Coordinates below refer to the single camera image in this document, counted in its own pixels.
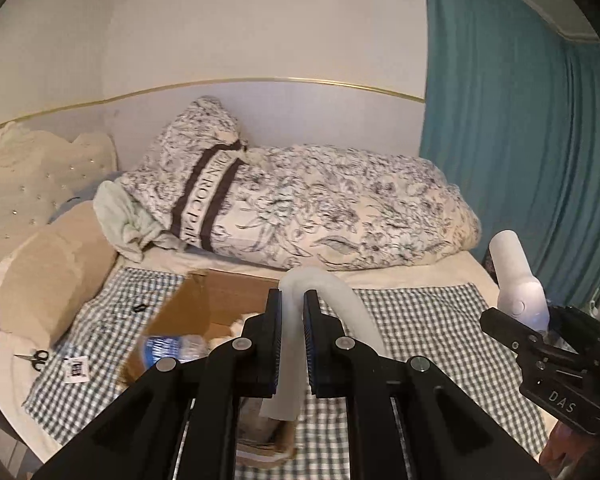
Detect clear jar blue label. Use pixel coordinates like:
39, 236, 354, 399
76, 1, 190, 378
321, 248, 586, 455
140, 335, 209, 368

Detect white paper roll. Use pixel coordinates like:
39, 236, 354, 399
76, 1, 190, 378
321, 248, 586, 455
489, 230, 550, 333

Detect right hand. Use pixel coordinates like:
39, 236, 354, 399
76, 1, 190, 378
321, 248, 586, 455
539, 422, 597, 479

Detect small printed sachet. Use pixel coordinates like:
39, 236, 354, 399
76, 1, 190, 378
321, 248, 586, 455
62, 356, 91, 384

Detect cardboard box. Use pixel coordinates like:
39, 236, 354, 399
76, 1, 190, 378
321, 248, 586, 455
119, 270, 297, 469

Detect black scissors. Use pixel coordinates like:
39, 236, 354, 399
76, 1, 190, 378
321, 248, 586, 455
15, 350, 50, 373

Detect beige pillow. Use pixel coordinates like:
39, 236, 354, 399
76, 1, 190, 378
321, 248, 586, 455
0, 200, 117, 349

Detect mint green towel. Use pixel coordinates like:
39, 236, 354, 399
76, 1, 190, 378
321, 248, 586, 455
93, 181, 185, 263

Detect floral duvet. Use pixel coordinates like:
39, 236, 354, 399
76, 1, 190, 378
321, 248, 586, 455
120, 96, 481, 271

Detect teal curtain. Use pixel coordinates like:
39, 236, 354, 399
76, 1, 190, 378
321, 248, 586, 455
420, 0, 600, 307

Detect tufted cream headboard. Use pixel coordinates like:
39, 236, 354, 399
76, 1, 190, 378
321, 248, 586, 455
0, 122, 117, 261

